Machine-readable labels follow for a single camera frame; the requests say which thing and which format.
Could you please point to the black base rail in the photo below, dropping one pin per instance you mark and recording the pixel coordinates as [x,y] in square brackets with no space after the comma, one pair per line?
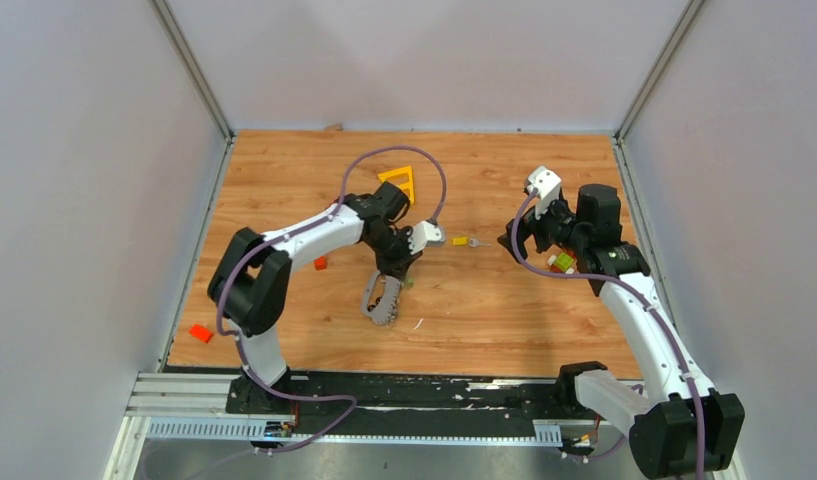
[393,405]

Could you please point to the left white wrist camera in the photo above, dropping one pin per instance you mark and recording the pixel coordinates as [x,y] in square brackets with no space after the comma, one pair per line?
[425,234]

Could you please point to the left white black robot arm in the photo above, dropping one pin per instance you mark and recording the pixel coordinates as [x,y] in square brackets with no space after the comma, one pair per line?
[250,285]

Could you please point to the green red toy brick vehicle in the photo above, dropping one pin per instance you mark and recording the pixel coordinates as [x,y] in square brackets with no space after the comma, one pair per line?
[563,263]

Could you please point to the yellow triangular plastic piece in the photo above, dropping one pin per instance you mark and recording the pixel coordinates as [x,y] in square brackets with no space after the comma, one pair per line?
[403,178]

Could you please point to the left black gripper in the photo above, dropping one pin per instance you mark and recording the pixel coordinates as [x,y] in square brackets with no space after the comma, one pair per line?
[400,267]

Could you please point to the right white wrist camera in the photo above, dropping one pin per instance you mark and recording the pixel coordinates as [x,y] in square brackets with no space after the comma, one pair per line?
[545,186]

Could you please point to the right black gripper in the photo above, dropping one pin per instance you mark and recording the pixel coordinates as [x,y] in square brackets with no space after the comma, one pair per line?
[534,226]

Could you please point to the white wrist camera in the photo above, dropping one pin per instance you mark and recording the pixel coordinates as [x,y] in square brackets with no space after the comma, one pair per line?
[545,186]
[425,234]

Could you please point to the red brick at table edge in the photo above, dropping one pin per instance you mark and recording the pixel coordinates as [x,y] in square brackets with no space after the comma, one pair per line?
[201,333]

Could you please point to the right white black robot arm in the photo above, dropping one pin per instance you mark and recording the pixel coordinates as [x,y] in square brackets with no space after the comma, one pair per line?
[681,424]

